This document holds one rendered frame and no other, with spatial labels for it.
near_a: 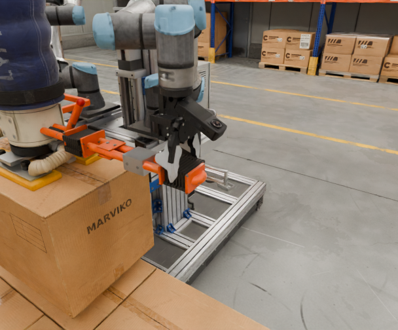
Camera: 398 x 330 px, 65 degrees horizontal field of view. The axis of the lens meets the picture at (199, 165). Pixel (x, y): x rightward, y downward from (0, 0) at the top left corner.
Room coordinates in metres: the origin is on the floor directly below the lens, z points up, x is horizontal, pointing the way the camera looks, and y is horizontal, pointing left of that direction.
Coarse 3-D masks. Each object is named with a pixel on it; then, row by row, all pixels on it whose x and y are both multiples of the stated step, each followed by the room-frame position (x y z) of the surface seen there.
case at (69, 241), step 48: (0, 144) 1.10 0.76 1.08; (0, 192) 0.76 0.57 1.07; (48, 192) 0.76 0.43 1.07; (96, 192) 0.79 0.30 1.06; (144, 192) 0.96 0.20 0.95; (0, 240) 0.82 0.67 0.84; (48, 240) 0.65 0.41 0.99; (96, 240) 0.76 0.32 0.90; (144, 240) 0.94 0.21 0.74; (48, 288) 0.70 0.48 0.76; (96, 288) 0.73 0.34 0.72
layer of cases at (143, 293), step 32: (0, 288) 0.88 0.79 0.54; (128, 288) 0.88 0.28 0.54; (160, 288) 0.88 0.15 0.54; (192, 288) 0.88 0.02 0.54; (0, 320) 0.74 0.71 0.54; (32, 320) 0.74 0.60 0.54; (64, 320) 0.74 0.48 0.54; (96, 320) 0.74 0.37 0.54; (128, 320) 0.74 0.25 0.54; (160, 320) 0.74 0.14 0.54; (192, 320) 0.74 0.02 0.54; (224, 320) 0.74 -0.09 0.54
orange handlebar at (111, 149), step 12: (72, 96) 1.26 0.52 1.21; (72, 108) 1.14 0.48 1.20; (48, 132) 0.89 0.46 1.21; (60, 132) 0.88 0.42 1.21; (108, 144) 0.79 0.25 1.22; (120, 144) 0.79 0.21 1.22; (108, 156) 0.76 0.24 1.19; (120, 156) 0.73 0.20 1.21; (144, 168) 0.68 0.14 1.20; (156, 168) 0.66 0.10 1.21; (192, 180) 0.61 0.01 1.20; (204, 180) 0.62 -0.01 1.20
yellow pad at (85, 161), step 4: (76, 156) 0.96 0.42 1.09; (88, 156) 0.96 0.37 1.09; (92, 156) 0.96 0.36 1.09; (96, 156) 0.97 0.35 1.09; (76, 160) 0.95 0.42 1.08; (80, 160) 0.94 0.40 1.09; (84, 160) 0.93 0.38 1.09; (88, 160) 0.94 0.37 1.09; (92, 160) 0.95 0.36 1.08; (84, 164) 0.93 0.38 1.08
